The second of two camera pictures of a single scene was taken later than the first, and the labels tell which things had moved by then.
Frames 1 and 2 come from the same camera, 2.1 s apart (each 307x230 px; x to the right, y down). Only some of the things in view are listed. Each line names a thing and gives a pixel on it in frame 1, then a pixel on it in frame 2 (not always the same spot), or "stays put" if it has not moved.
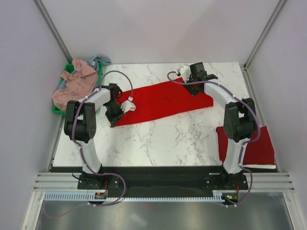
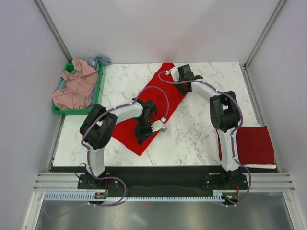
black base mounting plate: [162, 181] stays put
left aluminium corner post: [53, 30] stays put
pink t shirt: [80, 81] stays put
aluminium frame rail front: [270, 181] stays put
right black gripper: [193, 92] to [184, 92]
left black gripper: [113, 120] to [141, 136]
